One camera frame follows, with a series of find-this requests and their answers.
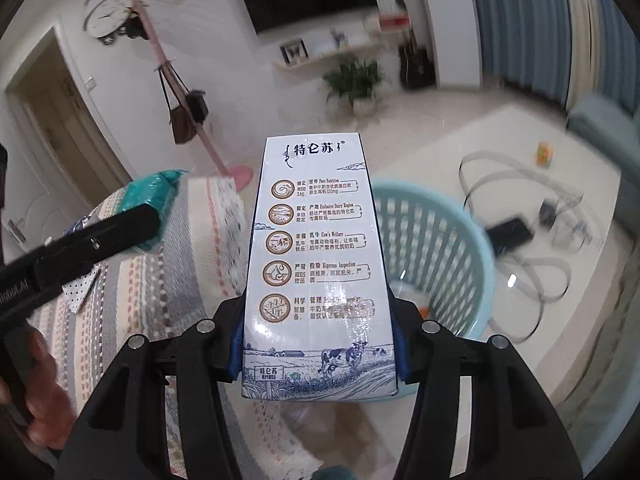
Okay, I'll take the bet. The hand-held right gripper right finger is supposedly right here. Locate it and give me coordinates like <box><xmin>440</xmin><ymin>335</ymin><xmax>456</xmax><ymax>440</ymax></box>
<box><xmin>390</xmin><ymin>296</ymin><xmax>586</xmax><ymax>480</ymax></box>

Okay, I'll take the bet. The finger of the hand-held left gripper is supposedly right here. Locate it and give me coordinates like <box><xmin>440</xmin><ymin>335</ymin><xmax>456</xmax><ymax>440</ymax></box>
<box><xmin>35</xmin><ymin>202</ymin><xmax>162</xmax><ymax>286</ymax></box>

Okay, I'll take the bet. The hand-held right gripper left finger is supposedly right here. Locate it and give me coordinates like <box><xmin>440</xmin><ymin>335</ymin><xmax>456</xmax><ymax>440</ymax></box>
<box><xmin>54</xmin><ymin>296</ymin><xmax>248</xmax><ymax>480</ymax></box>

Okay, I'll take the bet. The teal packet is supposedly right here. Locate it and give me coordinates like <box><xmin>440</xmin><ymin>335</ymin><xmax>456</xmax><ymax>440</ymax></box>
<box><xmin>121</xmin><ymin>169</ymin><xmax>187</xmax><ymax>253</ymax></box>

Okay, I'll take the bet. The light blue plastic basket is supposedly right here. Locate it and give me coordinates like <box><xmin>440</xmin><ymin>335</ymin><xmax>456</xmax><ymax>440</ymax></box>
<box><xmin>367</xmin><ymin>177</ymin><xmax>496</xmax><ymax>396</ymax></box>

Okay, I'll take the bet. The blue white milk carton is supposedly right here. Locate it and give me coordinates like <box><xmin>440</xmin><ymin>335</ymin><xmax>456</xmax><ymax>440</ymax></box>
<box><xmin>241</xmin><ymin>132</ymin><xmax>401</xmax><ymax>403</ymax></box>

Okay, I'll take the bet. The person's left hand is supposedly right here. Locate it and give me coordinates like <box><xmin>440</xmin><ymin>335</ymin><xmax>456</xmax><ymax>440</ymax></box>
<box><xmin>22</xmin><ymin>330</ymin><xmax>87</xmax><ymax>453</ymax></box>

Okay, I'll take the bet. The polka dot wrapper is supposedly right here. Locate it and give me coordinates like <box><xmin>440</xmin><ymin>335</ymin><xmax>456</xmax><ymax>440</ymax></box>
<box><xmin>65</xmin><ymin>262</ymin><xmax>108</xmax><ymax>315</ymax></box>

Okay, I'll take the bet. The white open door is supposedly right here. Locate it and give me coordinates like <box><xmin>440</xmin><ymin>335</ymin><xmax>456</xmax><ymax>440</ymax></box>
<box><xmin>0</xmin><ymin>105</ymin><xmax>88</xmax><ymax>266</ymax></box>

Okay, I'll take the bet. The brown hanging bag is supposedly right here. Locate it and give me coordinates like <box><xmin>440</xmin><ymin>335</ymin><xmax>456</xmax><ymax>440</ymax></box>
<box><xmin>169</xmin><ymin>105</ymin><xmax>198</xmax><ymax>145</ymax></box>

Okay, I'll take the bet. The black hanging bag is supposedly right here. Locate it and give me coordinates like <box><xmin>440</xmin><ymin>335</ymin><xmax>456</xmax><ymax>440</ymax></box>
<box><xmin>187</xmin><ymin>90</ymin><xmax>210</xmax><ymax>123</ymax></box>

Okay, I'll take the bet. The black phone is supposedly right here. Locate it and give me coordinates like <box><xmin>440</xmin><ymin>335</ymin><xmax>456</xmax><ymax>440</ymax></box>
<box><xmin>486</xmin><ymin>216</ymin><xmax>535</xmax><ymax>251</ymax></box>

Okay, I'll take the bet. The pink coat rack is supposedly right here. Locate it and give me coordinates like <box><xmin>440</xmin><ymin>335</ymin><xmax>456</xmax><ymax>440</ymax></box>
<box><xmin>112</xmin><ymin>0</ymin><xmax>256</xmax><ymax>193</ymax></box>

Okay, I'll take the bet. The white adapter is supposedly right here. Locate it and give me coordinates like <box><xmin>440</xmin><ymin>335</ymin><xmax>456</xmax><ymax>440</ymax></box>
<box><xmin>552</xmin><ymin>220</ymin><xmax>588</xmax><ymax>251</ymax></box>

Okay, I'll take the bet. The white coffee table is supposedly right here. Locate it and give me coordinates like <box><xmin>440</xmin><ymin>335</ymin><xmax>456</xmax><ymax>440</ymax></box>
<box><xmin>375</xmin><ymin>105</ymin><xmax>623</xmax><ymax>480</ymax></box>

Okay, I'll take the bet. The black hat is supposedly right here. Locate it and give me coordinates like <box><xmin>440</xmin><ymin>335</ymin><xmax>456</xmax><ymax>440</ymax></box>
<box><xmin>122</xmin><ymin>15</ymin><xmax>151</xmax><ymax>41</ymax></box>

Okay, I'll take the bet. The green potted plant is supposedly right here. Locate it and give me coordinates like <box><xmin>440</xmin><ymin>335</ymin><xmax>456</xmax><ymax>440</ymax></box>
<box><xmin>322</xmin><ymin>57</ymin><xmax>386</xmax><ymax>116</ymax></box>

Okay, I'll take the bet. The grey blue sofa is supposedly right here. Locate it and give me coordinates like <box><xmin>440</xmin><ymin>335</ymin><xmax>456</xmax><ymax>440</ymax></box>
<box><xmin>566</xmin><ymin>95</ymin><xmax>640</xmax><ymax>241</ymax></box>

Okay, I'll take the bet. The black acoustic guitar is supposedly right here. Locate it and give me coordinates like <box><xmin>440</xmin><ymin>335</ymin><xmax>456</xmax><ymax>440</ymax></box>
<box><xmin>398</xmin><ymin>27</ymin><xmax>437</xmax><ymax>91</ymax></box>

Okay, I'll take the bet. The short curved white shelf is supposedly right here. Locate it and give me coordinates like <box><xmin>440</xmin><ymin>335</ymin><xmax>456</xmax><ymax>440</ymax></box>
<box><xmin>272</xmin><ymin>35</ymin><xmax>396</xmax><ymax>70</ymax></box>

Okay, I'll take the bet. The white standing air conditioner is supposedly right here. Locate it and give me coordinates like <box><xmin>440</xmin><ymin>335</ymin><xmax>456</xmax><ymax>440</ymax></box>
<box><xmin>412</xmin><ymin>0</ymin><xmax>483</xmax><ymax>92</ymax></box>

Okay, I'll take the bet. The blue curtain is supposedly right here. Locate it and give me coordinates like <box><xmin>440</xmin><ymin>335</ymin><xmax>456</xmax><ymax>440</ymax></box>
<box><xmin>467</xmin><ymin>0</ymin><xmax>576</xmax><ymax>106</ymax></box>
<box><xmin>595</xmin><ymin>0</ymin><xmax>640</xmax><ymax>116</ymax></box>

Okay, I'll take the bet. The beige curtain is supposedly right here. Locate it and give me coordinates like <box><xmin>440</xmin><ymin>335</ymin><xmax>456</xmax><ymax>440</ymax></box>
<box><xmin>562</xmin><ymin>0</ymin><xmax>606</xmax><ymax>111</ymax></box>

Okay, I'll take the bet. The silver door handle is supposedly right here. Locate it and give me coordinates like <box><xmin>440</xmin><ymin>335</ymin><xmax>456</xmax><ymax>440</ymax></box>
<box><xmin>5</xmin><ymin>215</ymin><xmax>28</xmax><ymax>243</ymax></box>

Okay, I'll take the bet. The black cable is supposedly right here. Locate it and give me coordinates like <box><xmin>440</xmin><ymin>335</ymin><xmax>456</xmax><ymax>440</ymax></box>
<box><xmin>459</xmin><ymin>152</ymin><xmax>586</xmax><ymax>346</ymax></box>

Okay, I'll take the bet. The panda wall clock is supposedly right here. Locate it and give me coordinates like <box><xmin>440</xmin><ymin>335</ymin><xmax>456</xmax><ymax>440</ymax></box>
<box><xmin>82</xmin><ymin>0</ymin><xmax>136</xmax><ymax>46</ymax></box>

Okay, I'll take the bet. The black butterfly picture frame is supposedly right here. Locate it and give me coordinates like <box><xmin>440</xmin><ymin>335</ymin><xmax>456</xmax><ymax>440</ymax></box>
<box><xmin>280</xmin><ymin>40</ymin><xmax>308</xmax><ymax>65</ymax></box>

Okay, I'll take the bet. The red white wall box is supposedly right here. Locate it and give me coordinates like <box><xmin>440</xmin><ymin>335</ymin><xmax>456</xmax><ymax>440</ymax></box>
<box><xmin>362</xmin><ymin>10</ymin><xmax>413</xmax><ymax>36</ymax></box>

